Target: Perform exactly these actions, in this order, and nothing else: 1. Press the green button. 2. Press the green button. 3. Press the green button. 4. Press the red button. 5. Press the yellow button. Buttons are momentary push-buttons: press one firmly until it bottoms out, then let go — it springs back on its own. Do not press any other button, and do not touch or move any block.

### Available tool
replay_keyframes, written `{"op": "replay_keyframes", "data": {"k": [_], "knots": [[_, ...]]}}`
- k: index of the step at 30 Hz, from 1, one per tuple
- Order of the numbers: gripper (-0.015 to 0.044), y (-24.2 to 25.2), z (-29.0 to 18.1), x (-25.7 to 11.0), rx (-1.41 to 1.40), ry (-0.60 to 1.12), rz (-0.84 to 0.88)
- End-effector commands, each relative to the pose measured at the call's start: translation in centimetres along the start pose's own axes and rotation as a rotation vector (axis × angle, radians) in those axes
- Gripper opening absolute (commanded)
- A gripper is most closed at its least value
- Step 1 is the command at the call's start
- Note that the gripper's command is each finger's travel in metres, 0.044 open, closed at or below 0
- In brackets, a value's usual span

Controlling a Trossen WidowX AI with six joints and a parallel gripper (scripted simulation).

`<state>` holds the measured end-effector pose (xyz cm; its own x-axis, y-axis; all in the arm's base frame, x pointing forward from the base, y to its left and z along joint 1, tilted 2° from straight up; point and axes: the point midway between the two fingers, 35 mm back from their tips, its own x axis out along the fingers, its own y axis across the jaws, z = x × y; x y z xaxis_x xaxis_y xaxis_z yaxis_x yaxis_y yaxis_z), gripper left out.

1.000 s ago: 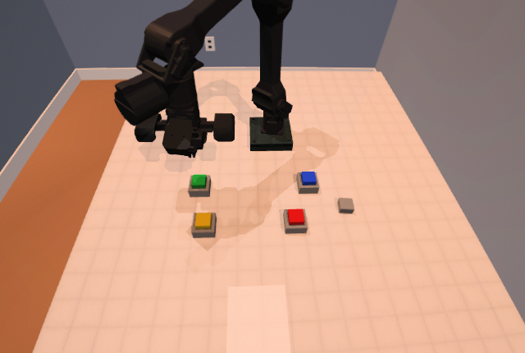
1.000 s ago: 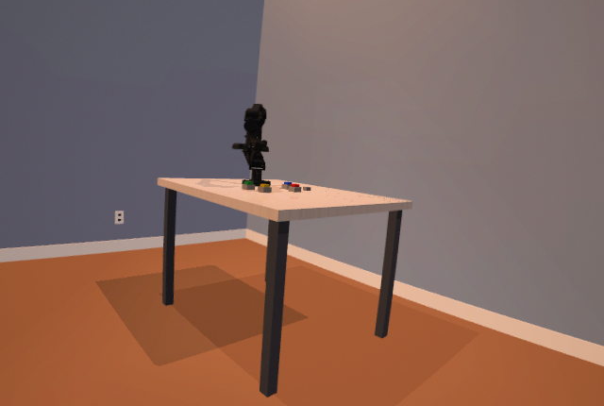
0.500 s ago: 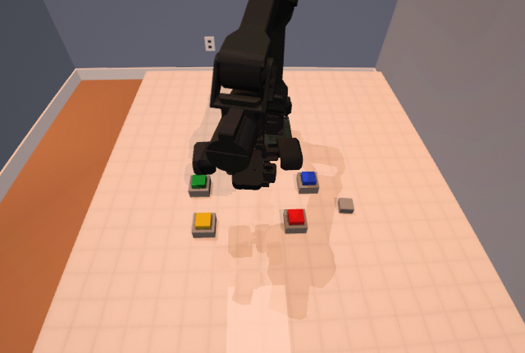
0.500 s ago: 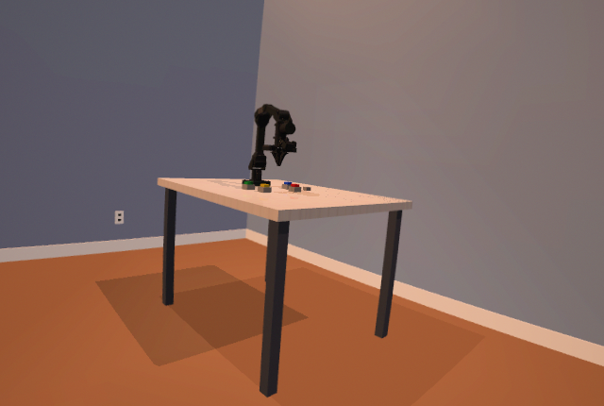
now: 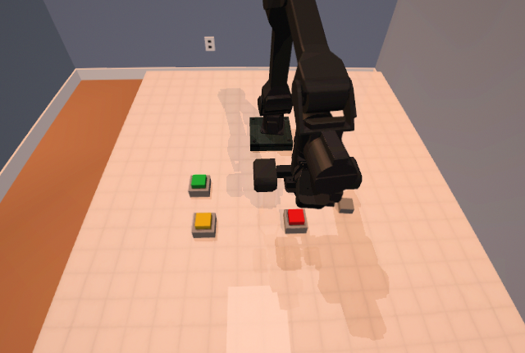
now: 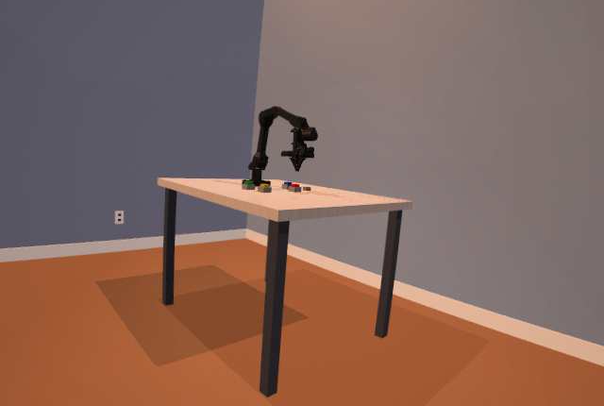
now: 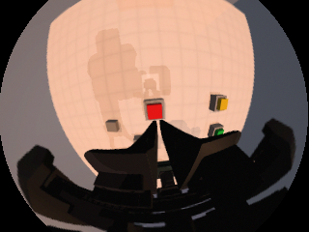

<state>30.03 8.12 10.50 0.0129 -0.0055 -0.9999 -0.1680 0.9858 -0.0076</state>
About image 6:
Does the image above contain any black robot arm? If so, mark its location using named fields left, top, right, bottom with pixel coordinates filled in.
left=248, top=107, right=318, bottom=181

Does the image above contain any red button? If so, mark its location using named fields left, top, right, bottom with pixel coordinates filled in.
left=288, top=184, right=302, bottom=193

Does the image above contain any yellow button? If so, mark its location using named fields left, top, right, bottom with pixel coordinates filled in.
left=258, top=184, right=272, bottom=193

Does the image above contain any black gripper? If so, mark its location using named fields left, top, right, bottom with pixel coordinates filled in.
left=281, top=141, right=314, bottom=172

